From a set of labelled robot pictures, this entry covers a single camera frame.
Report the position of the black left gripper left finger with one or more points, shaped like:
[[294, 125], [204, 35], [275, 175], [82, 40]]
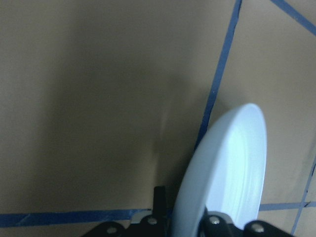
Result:
[[141, 225]]

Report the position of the blue plate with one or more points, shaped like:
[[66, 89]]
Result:
[[226, 173]]

